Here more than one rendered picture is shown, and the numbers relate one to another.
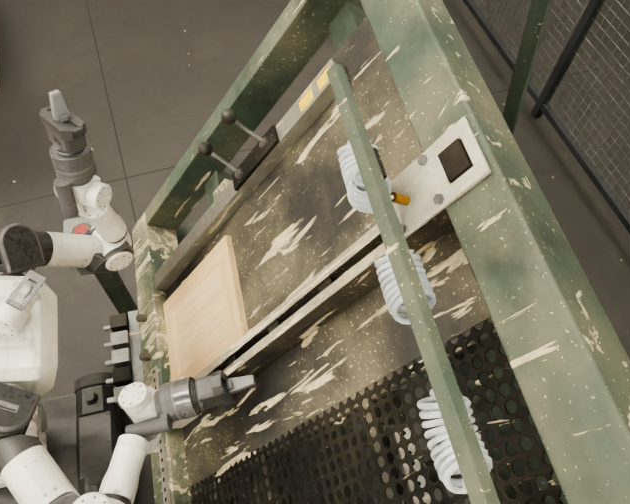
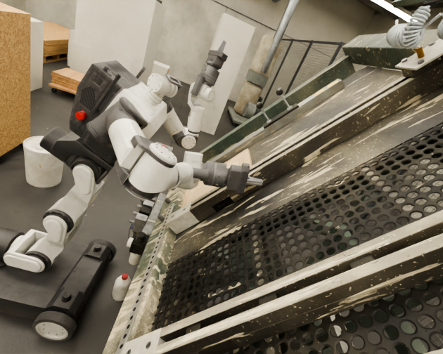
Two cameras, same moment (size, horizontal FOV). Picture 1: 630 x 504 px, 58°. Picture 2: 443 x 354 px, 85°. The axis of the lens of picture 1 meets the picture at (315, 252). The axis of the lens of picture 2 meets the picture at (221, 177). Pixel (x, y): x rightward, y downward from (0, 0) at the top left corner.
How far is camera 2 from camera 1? 1.00 m
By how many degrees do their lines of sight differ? 33
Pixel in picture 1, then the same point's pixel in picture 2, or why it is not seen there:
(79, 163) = (214, 71)
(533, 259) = not seen: outside the picture
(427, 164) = (435, 44)
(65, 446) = (64, 267)
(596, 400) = not seen: outside the picture
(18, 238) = not seen: hidden behind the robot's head
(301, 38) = (311, 90)
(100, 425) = (92, 265)
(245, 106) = (271, 113)
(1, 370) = (136, 103)
